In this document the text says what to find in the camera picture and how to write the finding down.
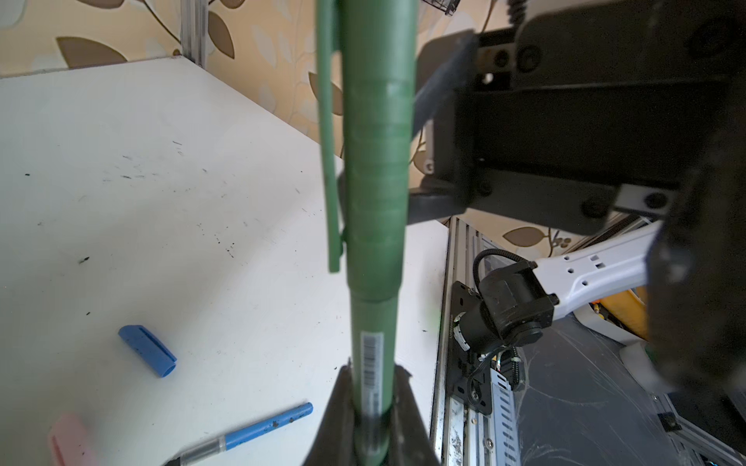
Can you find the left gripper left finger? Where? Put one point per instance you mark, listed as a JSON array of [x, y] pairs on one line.
[[334, 444]]

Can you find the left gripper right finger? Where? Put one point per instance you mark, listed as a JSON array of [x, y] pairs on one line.
[[409, 440]]

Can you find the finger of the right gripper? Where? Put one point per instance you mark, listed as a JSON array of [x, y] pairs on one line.
[[443, 66], [437, 199]]

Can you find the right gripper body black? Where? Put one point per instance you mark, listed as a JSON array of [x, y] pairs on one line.
[[594, 107]]

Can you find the green pen cap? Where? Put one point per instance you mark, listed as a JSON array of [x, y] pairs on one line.
[[366, 221]]

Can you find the blue pen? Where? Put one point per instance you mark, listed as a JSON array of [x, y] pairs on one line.
[[239, 437]]

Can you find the green pen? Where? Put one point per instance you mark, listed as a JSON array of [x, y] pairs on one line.
[[373, 347]]

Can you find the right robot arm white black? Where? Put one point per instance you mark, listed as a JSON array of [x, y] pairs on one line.
[[585, 109]]

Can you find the blue pen cap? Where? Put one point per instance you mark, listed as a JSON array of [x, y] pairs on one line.
[[149, 348]]

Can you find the pink pen cap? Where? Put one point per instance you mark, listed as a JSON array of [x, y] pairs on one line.
[[69, 444]]

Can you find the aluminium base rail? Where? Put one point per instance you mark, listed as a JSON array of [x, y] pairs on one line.
[[473, 416]]

